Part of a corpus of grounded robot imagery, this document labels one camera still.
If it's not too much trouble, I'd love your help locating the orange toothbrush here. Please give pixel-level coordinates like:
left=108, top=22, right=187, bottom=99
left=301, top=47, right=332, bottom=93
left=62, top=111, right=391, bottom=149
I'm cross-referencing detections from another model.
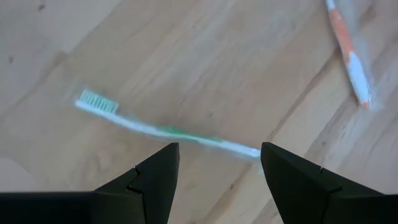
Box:
left=323, top=0, right=384, bottom=111

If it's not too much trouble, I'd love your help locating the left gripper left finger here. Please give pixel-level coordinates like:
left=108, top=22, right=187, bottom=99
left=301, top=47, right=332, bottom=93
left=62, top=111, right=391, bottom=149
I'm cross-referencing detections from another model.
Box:
left=93, top=142, right=180, bottom=224

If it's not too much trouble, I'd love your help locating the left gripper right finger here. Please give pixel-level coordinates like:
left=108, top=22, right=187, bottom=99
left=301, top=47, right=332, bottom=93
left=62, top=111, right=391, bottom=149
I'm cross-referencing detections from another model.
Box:
left=260, top=141, right=385, bottom=224

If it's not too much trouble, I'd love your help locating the green toothbrush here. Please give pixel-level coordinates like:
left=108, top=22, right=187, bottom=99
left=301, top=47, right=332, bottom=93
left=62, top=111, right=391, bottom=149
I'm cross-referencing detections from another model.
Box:
left=73, top=88, right=262, bottom=162

